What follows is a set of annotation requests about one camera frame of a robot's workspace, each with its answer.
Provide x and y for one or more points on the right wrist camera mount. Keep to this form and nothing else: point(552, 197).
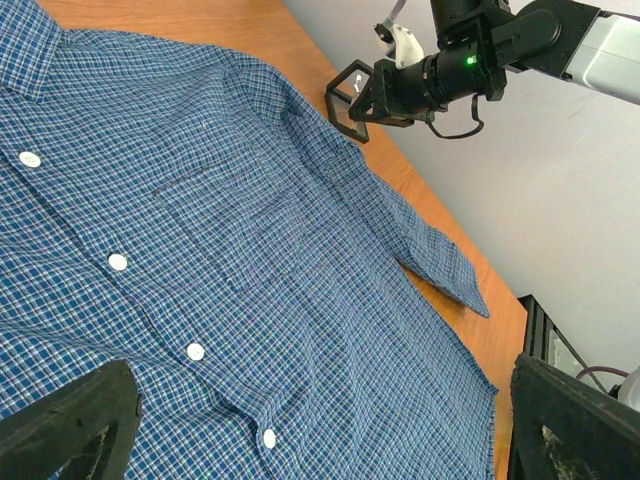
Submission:
point(399, 44)

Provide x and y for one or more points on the blue plaid shirt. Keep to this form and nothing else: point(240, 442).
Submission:
point(184, 208)

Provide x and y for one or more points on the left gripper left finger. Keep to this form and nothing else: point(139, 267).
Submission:
point(84, 430)

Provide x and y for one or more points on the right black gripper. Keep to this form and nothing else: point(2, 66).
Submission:
point(397, 98)

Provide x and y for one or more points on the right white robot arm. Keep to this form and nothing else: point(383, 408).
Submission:
point(480, 41)

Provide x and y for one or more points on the black brooch box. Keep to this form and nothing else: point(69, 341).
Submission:
point(338, 95)

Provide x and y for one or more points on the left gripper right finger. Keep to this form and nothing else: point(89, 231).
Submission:
point(564, 429)

